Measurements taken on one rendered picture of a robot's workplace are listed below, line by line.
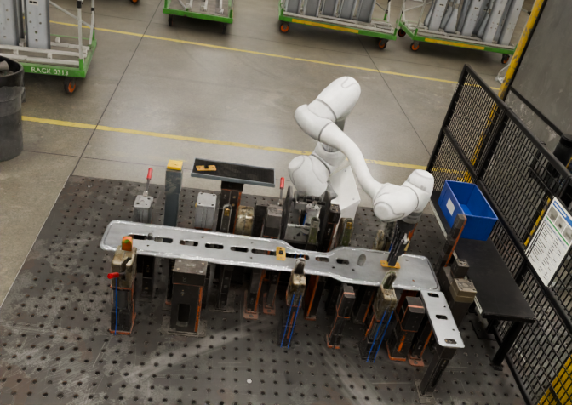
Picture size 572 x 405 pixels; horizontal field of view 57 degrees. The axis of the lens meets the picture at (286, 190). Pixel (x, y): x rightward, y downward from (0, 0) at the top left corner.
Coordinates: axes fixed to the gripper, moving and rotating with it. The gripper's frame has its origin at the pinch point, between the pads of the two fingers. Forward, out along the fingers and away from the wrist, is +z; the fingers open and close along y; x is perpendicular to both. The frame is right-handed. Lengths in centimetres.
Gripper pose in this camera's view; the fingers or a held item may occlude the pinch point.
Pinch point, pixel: (392, 257)
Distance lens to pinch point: 227.9
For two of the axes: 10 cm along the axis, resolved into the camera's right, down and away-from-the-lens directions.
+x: 9.8, 1.3, 1.2
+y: 0.3, 5.4, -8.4
